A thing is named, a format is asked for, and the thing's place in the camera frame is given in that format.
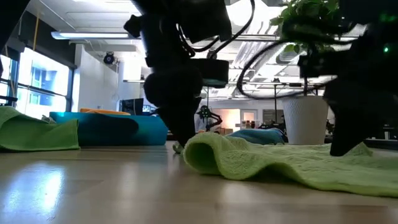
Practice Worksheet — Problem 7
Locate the teal plastic bin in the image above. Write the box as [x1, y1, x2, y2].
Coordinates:
[49, 111, 169, 147]

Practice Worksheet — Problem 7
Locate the green plant in white pot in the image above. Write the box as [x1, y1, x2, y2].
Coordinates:
[269, 0, 343, 146]

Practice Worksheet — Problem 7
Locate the blue microfiber towel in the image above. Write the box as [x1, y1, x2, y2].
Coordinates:
[225, 128, 285, 146]

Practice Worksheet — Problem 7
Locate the darker green microfiber towel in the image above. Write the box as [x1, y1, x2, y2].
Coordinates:
[0, 105, 80, 152]

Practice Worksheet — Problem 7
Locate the long ceiling light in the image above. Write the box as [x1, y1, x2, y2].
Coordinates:
[51, 30, 142, 40]

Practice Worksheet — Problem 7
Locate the black background monitor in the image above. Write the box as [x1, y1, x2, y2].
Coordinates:
[119, 98, 145, 116]

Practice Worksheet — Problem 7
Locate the lime green microfiber towel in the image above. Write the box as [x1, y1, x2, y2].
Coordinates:
[172, 132, 398, 198]

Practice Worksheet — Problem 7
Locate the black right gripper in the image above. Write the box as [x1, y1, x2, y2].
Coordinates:
[323, 27, 398, 157]

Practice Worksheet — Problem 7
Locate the orange microfiber towel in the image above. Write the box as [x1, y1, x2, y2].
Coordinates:
[79, 108, 131, 116]

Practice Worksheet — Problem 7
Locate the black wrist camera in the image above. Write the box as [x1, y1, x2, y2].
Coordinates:
[190, 58, 230, 89]
[297, 53, 339, 79]

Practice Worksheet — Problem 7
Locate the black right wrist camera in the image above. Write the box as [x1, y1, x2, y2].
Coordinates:
[297, 53, 339, 79]

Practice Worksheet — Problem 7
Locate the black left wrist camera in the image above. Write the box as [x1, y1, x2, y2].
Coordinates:
[190, 58, 230, 89]

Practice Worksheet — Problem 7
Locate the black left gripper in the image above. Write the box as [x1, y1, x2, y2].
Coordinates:
[143, 63, 205, 147]

